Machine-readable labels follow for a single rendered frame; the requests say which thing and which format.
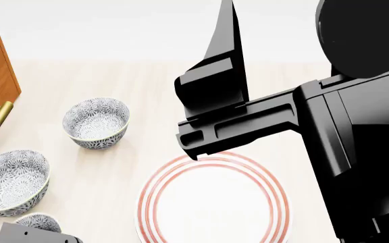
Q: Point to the black gripper camera housing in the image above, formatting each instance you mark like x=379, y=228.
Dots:
x=363, y=33

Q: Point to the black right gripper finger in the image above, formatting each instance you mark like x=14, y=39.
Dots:
x=214, y=86

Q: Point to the black white patterned bowl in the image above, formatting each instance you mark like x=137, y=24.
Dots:
x=10, y=182
x=95, y=121
x=40, y=221

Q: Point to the white plate with red rings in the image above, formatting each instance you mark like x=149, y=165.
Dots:
x=214, y=202

